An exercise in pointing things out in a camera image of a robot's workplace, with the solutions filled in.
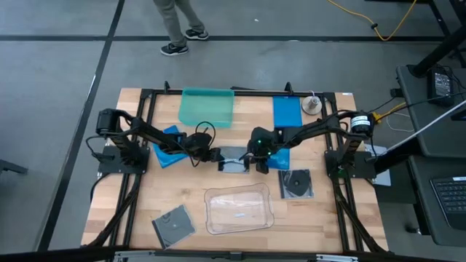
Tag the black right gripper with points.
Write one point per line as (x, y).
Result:
(264, 142)

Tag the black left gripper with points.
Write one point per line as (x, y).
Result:
(199, 145)

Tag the black clear jewel case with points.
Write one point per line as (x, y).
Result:
(296, 183)
(173, 225)
(233, 166)

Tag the blue plastic case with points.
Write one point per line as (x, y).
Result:
(287, 111)
(281, 161)
(168, 158)

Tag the clear plastic bin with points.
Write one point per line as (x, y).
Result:
(238, 209)

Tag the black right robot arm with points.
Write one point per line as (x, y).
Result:
(316, 127)

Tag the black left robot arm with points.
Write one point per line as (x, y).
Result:
(145, 131)

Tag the teal plastic bin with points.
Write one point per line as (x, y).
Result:
(205, 107)

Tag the light grey sheet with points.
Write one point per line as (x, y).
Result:
(383, 177)

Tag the person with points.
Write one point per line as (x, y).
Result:
(174, 25)

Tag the black slanted beam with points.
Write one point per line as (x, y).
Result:
(397, 156)

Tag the dark grey side desk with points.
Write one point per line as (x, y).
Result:
(418, 109)
(424, 211)

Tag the white slanted rod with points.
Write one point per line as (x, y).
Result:
(426, 126)

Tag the black crossbar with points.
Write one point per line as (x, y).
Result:
(54, 255)

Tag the black keyboard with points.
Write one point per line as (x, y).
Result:
(451, 200)

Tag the black power adapter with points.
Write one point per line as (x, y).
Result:
(440, 85)

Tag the black chair foot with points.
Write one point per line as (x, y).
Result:
(11, 167)

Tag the black stand pole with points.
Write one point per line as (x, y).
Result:
(437, 51)

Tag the black table leg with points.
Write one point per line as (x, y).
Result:
(438, 14)

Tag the black aluminium table frame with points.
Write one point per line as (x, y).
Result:
(171, 92)

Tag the black frame clamp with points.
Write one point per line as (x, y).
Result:
(288, 87)
(166, 87)

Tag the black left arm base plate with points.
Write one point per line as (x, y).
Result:
(109, 163)

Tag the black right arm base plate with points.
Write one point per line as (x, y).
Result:
(364, 169)

